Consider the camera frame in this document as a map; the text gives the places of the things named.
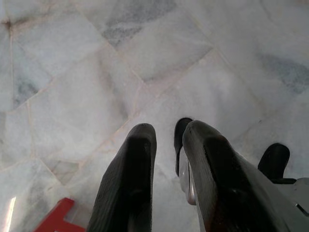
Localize black and silver robot leg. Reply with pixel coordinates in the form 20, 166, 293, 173
257, 143, 309, 219
173, 117, 197, 206

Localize red flat plastic object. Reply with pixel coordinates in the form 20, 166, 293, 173
32, 197, 86, 232

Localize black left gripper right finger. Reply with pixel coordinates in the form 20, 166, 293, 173
182, 120, 291, 232

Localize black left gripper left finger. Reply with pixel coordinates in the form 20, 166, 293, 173
86, 123, 158, 232

